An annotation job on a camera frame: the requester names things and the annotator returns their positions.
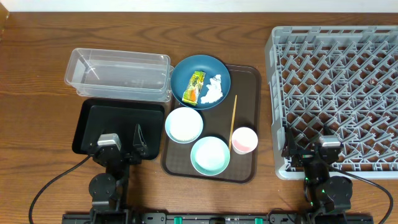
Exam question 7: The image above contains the pink white cup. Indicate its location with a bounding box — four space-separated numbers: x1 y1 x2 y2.
231 127 258 155

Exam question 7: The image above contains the light blue bowl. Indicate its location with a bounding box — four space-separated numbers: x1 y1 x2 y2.
165 107 204 144

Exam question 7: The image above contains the mint green bowl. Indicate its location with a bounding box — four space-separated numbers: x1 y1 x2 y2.
190 136 230 176

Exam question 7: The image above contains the green orange snack wrapper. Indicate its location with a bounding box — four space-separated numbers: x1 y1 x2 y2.
182 71 206 106

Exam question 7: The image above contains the white tissue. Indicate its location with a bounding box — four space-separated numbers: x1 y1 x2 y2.
201 74 223 104

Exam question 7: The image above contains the dark blue plate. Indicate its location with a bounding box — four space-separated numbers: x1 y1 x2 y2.
170 55 231 110

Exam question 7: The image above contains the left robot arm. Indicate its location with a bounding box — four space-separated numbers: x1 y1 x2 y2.
88 124 149 224

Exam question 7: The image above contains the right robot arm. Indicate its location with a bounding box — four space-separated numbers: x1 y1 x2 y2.
282 126 353 223

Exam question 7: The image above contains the grey dishwasher rack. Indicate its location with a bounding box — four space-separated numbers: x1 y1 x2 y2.
265 26 397 180

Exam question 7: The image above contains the black plastic tray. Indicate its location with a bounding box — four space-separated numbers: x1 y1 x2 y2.
72 98 165 160

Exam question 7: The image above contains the wooden chopstick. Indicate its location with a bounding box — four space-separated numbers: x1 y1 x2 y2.
228 95 238 152

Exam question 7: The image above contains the clear plastic bin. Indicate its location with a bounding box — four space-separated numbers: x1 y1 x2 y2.
64 48 174 103

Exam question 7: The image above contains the left black cable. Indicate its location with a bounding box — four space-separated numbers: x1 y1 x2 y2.
28 155 91 224

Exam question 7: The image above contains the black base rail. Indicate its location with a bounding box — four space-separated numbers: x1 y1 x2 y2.
62 213 374 224

